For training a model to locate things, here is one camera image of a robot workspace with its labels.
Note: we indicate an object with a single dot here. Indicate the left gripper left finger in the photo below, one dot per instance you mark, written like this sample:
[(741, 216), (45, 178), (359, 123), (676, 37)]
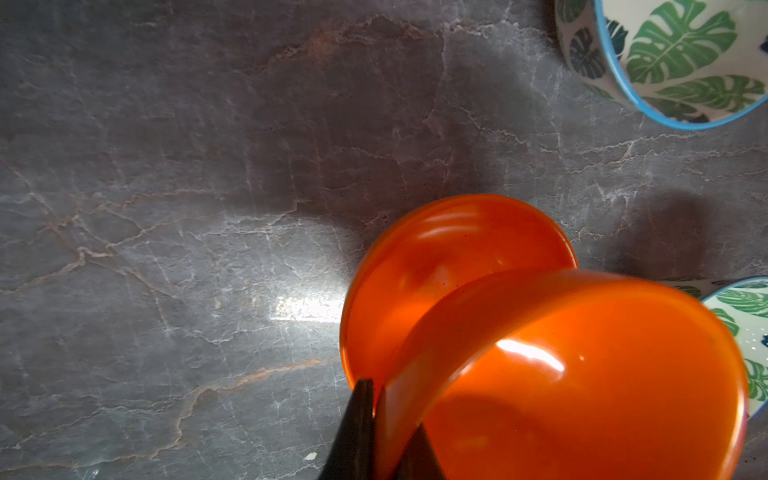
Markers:
[(352, 453)]

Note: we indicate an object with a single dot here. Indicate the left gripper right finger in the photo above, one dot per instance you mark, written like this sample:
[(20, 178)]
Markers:
[(419, 461)]

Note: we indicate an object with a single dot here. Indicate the small orange bowl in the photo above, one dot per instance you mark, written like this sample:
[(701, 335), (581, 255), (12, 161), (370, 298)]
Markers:
[(570, 374)]

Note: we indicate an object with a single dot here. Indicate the small green leaf bowl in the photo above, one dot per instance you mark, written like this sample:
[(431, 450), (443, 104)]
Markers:
[(686, 64)]

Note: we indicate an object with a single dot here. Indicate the large orange bowl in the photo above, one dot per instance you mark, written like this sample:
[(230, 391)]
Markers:
[(430, 253)]

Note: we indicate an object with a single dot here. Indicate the large green leaf bowl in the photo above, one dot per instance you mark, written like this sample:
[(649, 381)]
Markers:
[(741, 305)]

